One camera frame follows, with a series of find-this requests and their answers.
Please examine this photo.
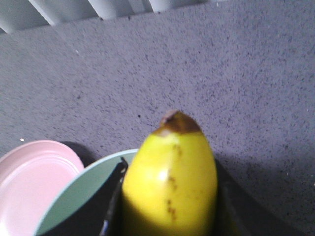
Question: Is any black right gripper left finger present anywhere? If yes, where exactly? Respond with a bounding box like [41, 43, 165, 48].
[45, 157, 128, 236]

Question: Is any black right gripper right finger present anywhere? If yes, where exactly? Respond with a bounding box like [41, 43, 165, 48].
[214, 160, 305, 236]

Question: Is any yellow toy banana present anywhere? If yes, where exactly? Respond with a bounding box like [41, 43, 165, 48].
[122, 110, 218, 236]

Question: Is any green ribbed bowl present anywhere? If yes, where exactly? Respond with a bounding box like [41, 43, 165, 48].
[34, 149, 138, 236]

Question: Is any pink plate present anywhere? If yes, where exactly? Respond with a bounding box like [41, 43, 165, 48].
[0, 140, 84, 236]

